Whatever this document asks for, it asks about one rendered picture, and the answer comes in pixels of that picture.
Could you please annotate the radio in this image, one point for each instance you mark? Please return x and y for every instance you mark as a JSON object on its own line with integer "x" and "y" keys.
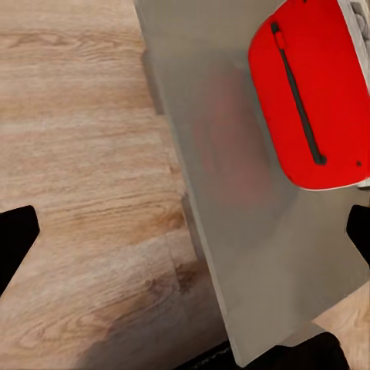
{"x": 310, "y": 65}

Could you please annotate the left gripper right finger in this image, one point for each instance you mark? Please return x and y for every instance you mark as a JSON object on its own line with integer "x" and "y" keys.
{"x": 358, "y": 229}

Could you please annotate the coffee table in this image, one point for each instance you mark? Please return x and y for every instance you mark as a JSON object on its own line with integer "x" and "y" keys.
{"x": 279, "y": 256}

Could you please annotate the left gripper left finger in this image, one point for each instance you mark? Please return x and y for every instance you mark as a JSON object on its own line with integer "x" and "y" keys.
{"x": 18, "y": 230}

